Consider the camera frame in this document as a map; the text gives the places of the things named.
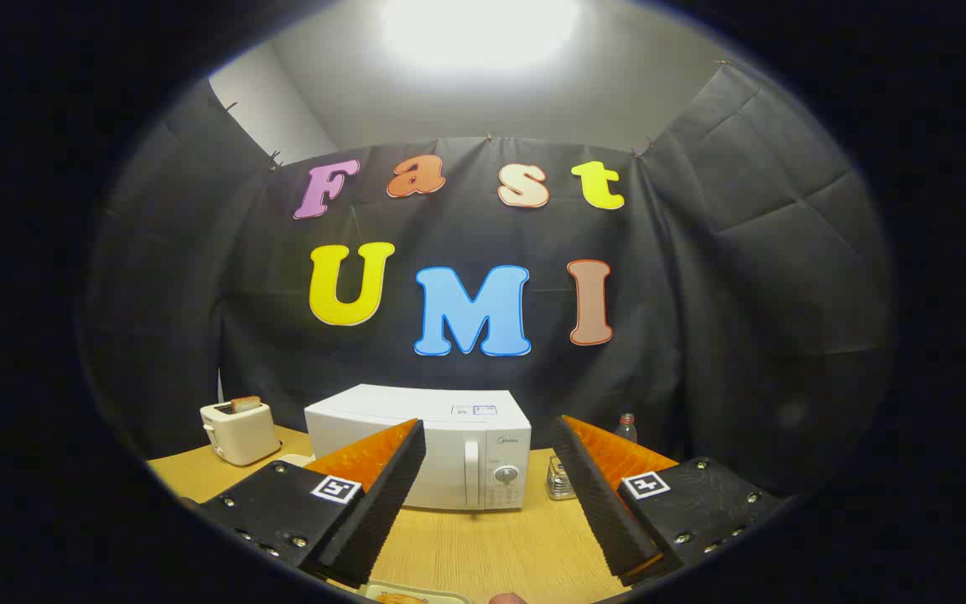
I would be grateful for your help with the toast slice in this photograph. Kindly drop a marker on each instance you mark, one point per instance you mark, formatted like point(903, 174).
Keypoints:
point(246, 404)

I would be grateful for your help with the black backdrop cloth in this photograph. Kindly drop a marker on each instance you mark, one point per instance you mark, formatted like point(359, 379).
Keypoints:
point(701, 294)

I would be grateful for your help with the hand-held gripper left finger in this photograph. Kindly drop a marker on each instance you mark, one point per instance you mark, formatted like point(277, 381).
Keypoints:
point(386, 503)

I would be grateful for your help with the clear bottle red label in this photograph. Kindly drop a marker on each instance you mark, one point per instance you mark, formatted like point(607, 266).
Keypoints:
point(626, 429)

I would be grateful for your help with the white food tray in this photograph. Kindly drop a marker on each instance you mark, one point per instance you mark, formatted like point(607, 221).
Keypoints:
point(449, 596)

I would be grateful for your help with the white toaster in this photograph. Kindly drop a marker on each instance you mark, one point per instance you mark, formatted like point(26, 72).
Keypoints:
point(240, 436)

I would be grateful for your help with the white microwave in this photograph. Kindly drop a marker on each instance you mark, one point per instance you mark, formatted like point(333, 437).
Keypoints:
point(449, 404)

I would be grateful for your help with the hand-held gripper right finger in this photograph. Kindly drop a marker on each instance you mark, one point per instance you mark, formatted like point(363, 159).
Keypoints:
point(596, 503)

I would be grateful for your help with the white divided bean dish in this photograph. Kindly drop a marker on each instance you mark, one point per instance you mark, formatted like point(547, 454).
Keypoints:
point(296, 460)

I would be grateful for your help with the ceiling light panel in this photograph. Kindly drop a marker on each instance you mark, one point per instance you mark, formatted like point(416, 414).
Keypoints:
point(479, 29)

